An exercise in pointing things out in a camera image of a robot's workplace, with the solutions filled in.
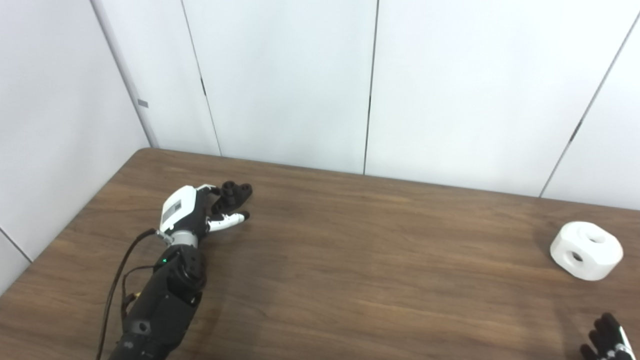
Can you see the round white piece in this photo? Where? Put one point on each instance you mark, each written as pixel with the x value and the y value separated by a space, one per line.
pixel 585 250

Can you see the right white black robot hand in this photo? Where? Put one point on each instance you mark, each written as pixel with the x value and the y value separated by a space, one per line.
pixel 607 340

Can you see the black flanged holder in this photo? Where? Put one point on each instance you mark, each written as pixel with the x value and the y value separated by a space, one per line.
pixel 232 197

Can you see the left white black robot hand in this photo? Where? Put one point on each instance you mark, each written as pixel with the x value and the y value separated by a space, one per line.
pixel 182 210

